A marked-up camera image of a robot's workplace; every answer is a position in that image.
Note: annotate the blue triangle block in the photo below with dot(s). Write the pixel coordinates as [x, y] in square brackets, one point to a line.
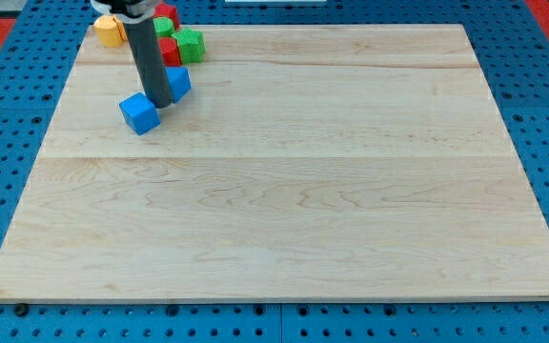
[180, 82]

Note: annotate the light wooden board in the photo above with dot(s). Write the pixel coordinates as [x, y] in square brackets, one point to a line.
[307, 164]

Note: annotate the green star block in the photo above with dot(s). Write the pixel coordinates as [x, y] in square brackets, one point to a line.
[190, 45]

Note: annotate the blue cube block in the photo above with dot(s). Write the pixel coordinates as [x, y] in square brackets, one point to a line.
[139, 113]

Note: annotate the red cylinder block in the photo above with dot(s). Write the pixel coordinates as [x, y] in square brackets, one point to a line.
[169, 52]

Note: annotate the green cylinder block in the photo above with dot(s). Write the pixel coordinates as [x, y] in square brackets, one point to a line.
[163, 26]

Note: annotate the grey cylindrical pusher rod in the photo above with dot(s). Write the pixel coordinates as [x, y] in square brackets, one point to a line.
[149, 63]

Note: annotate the red block at back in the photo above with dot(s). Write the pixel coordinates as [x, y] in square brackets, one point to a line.
[168, 11]

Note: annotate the orange block behind yellow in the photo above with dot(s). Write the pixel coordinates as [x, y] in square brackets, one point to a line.
[121, 29]

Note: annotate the yellow cylinder block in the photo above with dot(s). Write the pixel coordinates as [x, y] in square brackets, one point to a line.
[108, 32]

